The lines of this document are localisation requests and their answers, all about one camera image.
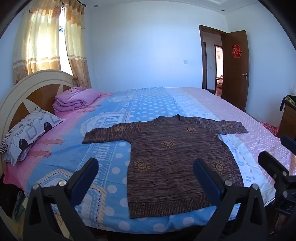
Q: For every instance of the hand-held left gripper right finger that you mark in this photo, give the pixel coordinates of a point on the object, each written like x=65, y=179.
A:
x=207, y=180

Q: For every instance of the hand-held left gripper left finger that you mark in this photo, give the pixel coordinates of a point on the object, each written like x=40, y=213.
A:
x=86, y=178

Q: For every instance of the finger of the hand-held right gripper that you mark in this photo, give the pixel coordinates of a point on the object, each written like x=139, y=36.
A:
x=271, y=163
x=289, y=143

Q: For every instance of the brown knit sweater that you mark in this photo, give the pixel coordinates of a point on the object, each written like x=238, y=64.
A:
x=173, y=162

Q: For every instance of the clothes pile on cabinet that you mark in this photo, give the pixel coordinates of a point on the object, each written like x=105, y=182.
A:
x=288, y=102

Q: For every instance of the dark clothes pile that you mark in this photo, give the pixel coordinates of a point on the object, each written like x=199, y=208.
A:
x=10, y=197

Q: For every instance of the wooden cabinet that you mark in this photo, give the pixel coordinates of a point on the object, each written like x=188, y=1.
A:
x=288, y=122

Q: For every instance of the red cloth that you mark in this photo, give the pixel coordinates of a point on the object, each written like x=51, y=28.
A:
x=269, y=128

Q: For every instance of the blue polka dot printed blanket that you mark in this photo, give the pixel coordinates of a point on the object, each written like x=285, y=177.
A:
x=111, y=120

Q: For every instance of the patterned white pillow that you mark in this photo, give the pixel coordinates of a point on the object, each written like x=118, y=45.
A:
x=30, y=132

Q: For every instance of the folded pink quilt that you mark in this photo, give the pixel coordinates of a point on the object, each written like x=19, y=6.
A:
x=76, y=97

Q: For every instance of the brown wooden door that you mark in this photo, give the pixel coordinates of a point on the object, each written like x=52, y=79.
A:
x=233, y=78

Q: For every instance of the red paper door decoration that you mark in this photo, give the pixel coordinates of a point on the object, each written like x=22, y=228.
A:
x=236, y=51

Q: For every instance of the cream and wood headboard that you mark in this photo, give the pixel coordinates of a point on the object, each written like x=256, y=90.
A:
x=34, y=78

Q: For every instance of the narrow yellow patterned curtain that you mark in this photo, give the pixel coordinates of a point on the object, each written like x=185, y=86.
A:
x=76, y=46

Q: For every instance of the window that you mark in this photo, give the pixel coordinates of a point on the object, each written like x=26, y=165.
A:
x=62, y=46

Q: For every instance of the wide yellow patterned curtain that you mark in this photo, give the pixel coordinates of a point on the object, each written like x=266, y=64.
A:
x=37, y=41

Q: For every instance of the dark curtain rod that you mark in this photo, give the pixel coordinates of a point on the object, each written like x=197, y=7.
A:
x=82, y=2

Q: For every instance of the brown door frame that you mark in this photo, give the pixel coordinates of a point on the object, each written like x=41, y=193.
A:
x=200, y=58

